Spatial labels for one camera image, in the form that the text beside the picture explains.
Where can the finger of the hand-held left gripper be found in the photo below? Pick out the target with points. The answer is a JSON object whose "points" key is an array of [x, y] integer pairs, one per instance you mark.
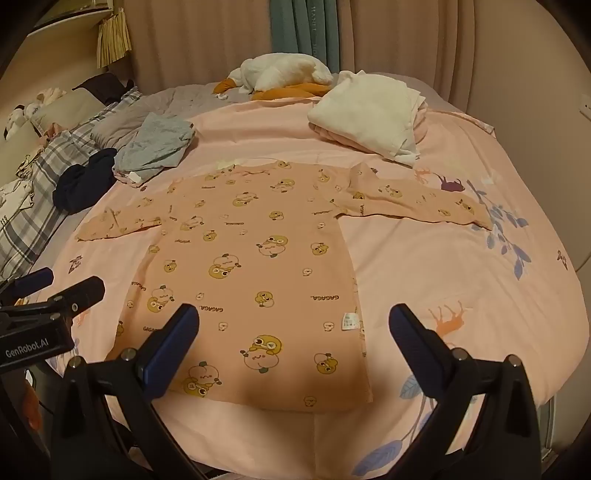
{"points": [[37, 278], [83, 293]]}

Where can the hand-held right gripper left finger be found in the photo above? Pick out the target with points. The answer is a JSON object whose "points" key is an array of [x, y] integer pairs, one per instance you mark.
{"points": [[171, 353]]}

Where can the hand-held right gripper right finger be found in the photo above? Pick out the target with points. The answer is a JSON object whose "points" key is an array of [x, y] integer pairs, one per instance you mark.
{"points": [[411, 353]]}

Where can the pink cartoon print shirt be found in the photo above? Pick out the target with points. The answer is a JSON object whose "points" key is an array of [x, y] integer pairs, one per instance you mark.
{"points": [[258, 258]]}

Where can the white printed garment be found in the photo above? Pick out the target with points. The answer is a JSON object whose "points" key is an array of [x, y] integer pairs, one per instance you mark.
{"points": [[16, 203]]}

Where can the pink animal print bed cover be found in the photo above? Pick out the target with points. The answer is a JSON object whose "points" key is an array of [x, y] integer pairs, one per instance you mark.
{"points": [[438, 258]]}

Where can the dark navy garment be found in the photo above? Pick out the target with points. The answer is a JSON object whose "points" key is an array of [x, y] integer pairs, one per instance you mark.
{"points": [[83, 184]]}

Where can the plaid pillow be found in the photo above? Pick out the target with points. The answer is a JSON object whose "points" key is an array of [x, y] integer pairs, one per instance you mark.
{"points": [[60, 152]]}

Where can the black and white plush toy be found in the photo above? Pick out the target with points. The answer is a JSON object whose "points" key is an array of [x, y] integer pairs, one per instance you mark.
{"points": [[16, 120]]}

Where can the grey garment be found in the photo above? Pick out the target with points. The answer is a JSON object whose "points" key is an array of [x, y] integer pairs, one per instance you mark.
{"points": [[152, 143]]}

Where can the grey pillow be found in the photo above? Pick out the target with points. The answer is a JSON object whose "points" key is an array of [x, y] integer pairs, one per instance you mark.
{"points": [[115, 129]]}

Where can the beige cushion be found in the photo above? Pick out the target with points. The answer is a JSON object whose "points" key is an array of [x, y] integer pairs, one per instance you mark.
{"points": [[64, 106]]}

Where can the small white plush toy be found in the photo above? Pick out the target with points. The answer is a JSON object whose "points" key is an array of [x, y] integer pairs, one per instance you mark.
{"points": [[48, 94]]}

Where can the dark brown cushion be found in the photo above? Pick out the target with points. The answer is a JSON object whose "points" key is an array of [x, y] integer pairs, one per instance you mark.
{"points": [[106, 85]]}

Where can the white folded blanket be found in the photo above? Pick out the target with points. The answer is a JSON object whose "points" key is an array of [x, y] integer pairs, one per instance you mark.
{"points": [[369, 110]]}

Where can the pink curtain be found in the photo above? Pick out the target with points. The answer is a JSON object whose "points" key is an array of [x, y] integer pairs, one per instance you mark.
{"points": [[207, 37]]}

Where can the white goose plush toy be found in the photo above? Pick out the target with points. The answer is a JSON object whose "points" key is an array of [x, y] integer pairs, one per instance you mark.
{"points": [[281, 69]]}

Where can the teal curtain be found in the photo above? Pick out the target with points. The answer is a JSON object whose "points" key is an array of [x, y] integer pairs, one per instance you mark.
{"points": [[300, 27]]}

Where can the white wall socket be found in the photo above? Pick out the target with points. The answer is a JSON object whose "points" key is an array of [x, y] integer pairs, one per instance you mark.
{"points": [[585, 106]]}

